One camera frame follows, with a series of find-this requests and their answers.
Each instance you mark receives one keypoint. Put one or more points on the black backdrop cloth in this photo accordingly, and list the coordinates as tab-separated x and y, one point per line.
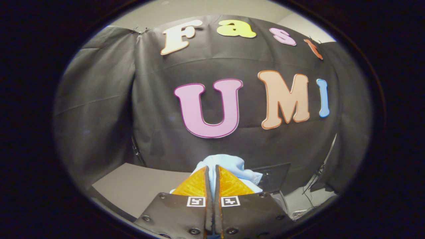
159	126

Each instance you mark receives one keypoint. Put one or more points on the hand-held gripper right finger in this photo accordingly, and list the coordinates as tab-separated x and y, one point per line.
252	215

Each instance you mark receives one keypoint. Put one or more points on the beige and dark cabinet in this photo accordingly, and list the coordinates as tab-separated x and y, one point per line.
139	186

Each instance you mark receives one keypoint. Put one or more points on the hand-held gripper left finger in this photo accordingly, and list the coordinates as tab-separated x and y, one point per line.
176	215

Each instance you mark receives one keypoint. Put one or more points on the light blue garment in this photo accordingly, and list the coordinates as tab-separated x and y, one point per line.
232	166

